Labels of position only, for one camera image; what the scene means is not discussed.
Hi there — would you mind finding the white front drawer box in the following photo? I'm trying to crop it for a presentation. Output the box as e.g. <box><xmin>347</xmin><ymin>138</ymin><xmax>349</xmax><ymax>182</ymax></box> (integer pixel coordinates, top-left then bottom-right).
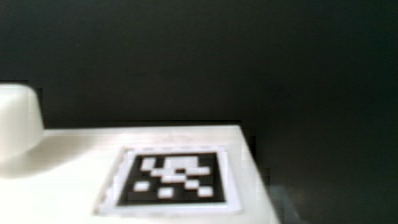
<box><xmin>0</xmin><ymin>84</ymin><xmax>281</xmax><ymax>224</ymax></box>

